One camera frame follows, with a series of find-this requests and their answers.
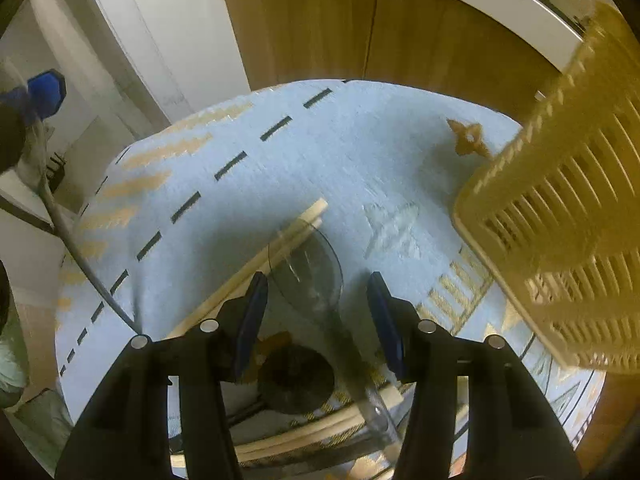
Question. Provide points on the light blue patterned mat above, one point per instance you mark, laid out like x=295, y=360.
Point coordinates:
x=300, y=160

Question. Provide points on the black plastic ladle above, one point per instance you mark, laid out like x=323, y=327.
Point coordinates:
x=295, y=377

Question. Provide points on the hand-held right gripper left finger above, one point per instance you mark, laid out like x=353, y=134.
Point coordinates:
x=252, y=310

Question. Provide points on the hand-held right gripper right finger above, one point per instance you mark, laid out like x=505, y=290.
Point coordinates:
x=382, y=310

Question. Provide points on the beige slotted plastic basket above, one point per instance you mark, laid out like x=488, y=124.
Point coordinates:
x=550, y=210

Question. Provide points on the clear plastic spoon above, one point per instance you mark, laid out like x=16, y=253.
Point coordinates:
x=310, y=270

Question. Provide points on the wooden chopstick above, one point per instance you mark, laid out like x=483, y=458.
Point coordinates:
x=280, y=450
x=235, y=292
x=320, y=425

